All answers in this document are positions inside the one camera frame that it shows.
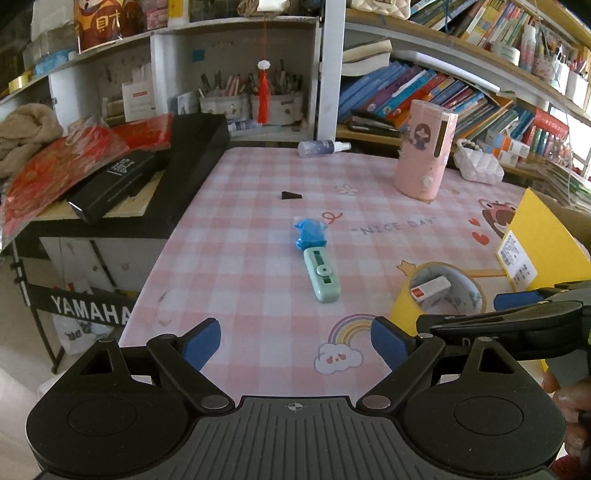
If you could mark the cream quilted handbag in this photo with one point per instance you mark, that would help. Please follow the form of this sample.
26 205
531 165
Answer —
400 9

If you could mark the yellow cardboard box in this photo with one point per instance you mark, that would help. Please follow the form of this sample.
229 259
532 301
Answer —
545 244

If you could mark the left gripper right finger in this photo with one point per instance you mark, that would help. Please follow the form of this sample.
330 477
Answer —
412 361

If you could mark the black rectangular box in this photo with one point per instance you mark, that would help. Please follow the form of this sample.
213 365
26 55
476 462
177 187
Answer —
109 186

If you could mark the right white pen holder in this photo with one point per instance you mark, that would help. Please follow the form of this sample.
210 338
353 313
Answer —
286 109

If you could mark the mint green correction tape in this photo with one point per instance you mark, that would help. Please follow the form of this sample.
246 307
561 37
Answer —
324 279

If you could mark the person right hand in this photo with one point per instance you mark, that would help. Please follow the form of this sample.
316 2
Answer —
573 401

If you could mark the white pen holder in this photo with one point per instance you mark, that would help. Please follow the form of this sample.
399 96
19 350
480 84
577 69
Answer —
232 107
286 109

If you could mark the red gift bag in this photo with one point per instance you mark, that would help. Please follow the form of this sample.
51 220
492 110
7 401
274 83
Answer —
69 160

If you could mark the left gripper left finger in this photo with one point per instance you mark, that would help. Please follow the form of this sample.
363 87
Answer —
179 361

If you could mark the white quilted pearl purse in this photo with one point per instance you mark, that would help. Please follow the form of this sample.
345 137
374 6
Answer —
475 165

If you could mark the left white pen holder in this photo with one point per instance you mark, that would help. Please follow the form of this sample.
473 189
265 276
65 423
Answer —
232 107

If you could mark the red tassel ornament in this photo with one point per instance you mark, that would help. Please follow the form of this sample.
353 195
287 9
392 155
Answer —
264 92

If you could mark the clear spray bottle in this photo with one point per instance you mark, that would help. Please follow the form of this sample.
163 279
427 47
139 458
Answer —
308 149

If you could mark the blue toy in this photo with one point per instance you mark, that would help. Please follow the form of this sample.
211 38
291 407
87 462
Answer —
310 234

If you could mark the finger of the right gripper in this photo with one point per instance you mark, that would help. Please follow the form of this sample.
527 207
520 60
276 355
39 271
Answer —
521 299
543 316

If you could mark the white printed card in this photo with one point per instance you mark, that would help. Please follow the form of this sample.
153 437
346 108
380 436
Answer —
138 101

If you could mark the small black triangle piece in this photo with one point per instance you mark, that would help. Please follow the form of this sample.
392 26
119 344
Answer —
287 195

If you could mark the yellow tape roll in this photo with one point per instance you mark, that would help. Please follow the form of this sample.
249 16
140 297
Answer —
465 297

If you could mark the beige towel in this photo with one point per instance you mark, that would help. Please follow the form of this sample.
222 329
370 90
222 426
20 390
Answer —
24 132

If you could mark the white bookshelf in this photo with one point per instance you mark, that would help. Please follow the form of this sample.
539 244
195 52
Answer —
310 46

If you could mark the small red white box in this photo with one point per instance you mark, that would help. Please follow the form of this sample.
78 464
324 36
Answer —
431 291

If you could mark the black yamaha keyboard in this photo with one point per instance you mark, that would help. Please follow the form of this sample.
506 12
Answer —
61 260

